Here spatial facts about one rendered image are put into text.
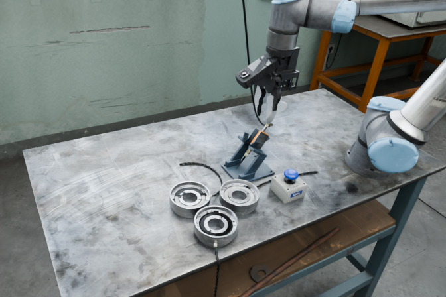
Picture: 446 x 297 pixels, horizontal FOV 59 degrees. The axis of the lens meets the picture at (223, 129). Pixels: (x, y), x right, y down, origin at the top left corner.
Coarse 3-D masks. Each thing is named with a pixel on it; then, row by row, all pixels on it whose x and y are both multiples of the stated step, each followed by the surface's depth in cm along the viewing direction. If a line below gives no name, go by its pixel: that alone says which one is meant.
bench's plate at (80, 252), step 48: (288, 96) 162; (96, 144) 122; (144, 144) 125; (192, 144) 127; (240, 144) 130; (288, 144) 132; (336, 144) 135; (48, 192) 102; (96, 192) 104; (144, 192) 106; (336, 192) 113; (384, 192) 116; (48, 240) 89; (96, 240) 91; (144, 240) 92; (192, 240) 93; (240, 240) 95; (96, 288) 80; (144, 288) 81
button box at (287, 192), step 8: (272, 176) 109; (280, 176) 110; (272, 184) 110; (280, 184) 107; (288, 184) 107; (296, 184) 107; (304, 184) 108; (280, 192) 108; (288, 192) 105; (296, 192) 107; (304, 192) 109; (288, 200) 107
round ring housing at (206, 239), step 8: (208, 208) 98; (216, 208) 98; (224, 208) 98; (216, 216) 97; (232, 216) 97; (208, 224) 96; (216, 224) 97; (224, 224) 95; (200, 232) 90; (216, 232) 92; (232, 232) 91; (200, 240) 93; (208, 240) 90; (216, 240) 90; (224, 240) 90
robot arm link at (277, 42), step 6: (270, 30) 96; (270, 36) 97; (276, 36) 95; (282, 36) 95; (288, 36) 95; (294, 36) 96; (270, 42) 97; (276, 42) 96; (282, 42) 96; (288, 42) 96; (294, 42) 97; (276, 48) 97; (282, 48) 96; (288, 48) 97
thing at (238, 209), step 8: (224, 184) 106; (232, 184) 108; (240, 184) 108; (248, 184) 107; (232, 192) 105; (240, 192) 106; (248, 192) 105; (256, 192) 105; (224, 200) 100; (232, 200) 102; (240, 200) 102; (248, 200) 103; (256, 200) 101; (232, 208) 100; (240, 208) 99; (248, 208) 100
